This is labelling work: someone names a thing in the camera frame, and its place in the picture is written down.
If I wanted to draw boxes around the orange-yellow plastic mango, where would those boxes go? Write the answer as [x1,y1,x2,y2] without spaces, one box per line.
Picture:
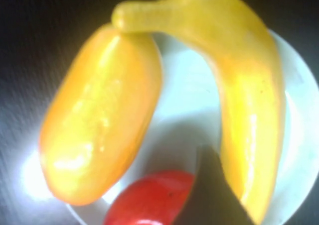
[38,23,162,207]

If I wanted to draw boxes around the yellow plastic banana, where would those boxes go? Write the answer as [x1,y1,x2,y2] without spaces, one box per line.
[111,0,286,225]

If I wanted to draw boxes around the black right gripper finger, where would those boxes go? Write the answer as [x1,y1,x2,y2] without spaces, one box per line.
[195,144,254,225]

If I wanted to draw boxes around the round white plate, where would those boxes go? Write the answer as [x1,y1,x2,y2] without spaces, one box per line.
[67,28,319,225]

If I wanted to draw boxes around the red plastic apple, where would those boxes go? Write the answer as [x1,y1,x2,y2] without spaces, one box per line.
[103,170,196,225]

